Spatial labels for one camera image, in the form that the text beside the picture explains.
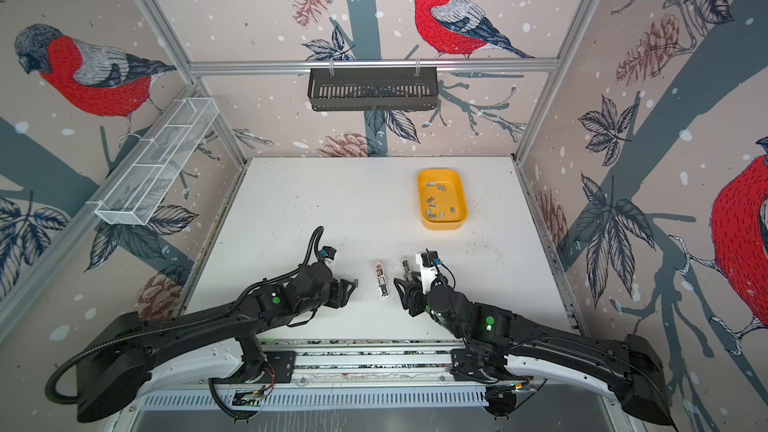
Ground beige olive mini stapler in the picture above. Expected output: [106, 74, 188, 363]
[402, 259, 418, 282]

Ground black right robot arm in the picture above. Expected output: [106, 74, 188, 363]
[394, 279, 674, 426]

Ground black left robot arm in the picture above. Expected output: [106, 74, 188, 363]
[44, 227, 358, 423]

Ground yellow plastic tray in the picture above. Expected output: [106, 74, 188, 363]
[417, 168, 469, 231]

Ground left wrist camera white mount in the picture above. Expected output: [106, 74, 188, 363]
[316, 246, 337, 266]

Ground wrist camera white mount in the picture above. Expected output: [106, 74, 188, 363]
[316, 246, 337, 266]
[415, 249, 440, 295]

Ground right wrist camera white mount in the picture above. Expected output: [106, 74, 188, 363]
[415, 249, 440, 295]

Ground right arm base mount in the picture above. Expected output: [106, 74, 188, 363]
[449, 348, 537, 420]

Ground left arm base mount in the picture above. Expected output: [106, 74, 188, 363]
[207, 338, 297, 423]

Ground black hanging wire basket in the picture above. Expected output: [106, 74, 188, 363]
[307, 66, 439, 112]

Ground white wire mesh basket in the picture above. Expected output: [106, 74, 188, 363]
[95, 97, 219, 225]

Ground aluminium cage frame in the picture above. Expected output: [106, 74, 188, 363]
[0, 0, 625, 337]

